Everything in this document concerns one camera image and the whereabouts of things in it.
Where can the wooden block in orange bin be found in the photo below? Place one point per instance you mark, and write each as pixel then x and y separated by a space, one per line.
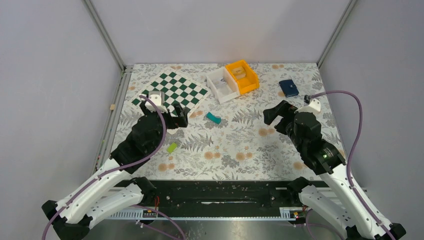
pixel 239 73

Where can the green white chessboard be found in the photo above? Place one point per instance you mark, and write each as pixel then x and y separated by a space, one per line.
pixel 177 87

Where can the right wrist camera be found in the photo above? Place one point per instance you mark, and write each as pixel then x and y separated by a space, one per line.
pixel 314 107

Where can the teal block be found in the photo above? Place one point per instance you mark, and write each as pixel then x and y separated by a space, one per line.
pixel 213 118

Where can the lime green block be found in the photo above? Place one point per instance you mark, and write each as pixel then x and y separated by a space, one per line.
pixel 172 147

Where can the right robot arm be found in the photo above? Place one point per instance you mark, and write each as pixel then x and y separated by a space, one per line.
pixel 356 218

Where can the white plastic bin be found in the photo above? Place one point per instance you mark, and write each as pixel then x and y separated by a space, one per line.
pixel 226 95

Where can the navy blue card holder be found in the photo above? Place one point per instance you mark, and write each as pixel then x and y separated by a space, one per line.
pixel 288 87

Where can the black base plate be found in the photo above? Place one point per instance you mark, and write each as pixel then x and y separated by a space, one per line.
pixel 190 198

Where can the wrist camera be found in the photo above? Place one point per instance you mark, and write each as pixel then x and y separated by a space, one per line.
pixel 158 99
pixel 314 107

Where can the floral table mat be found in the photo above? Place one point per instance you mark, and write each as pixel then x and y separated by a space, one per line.
pixel 242 146

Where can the orange plastic bin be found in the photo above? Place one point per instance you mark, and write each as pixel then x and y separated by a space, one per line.
pixel 247 84

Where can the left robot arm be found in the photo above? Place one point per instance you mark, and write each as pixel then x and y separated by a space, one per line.
pixel 113 187

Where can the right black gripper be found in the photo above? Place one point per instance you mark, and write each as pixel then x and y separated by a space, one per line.
pixel 284 109

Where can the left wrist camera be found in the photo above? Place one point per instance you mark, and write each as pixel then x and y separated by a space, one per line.
pixel 158 99

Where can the perforated metal rail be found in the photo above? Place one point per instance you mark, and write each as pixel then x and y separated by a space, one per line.
pixel 279 214

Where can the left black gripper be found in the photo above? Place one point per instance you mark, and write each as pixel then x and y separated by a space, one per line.
pixel 181 120

